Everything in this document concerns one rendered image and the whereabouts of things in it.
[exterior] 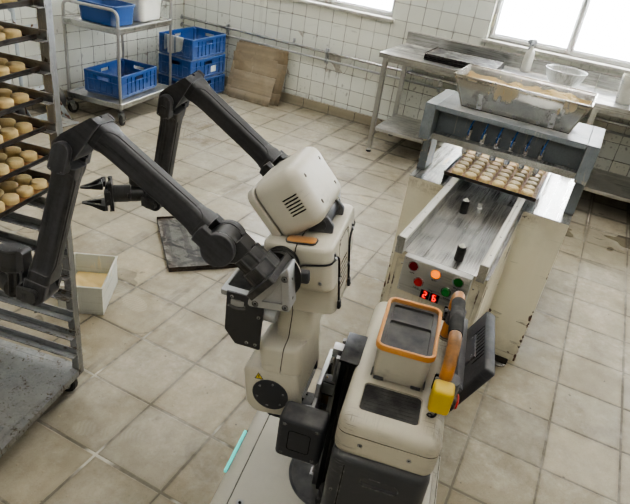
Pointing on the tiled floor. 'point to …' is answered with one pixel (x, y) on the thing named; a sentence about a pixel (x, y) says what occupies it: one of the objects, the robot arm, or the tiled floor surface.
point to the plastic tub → (94, 282)
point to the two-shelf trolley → (117, 59)
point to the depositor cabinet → (522, 287)
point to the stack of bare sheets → (181, 247)
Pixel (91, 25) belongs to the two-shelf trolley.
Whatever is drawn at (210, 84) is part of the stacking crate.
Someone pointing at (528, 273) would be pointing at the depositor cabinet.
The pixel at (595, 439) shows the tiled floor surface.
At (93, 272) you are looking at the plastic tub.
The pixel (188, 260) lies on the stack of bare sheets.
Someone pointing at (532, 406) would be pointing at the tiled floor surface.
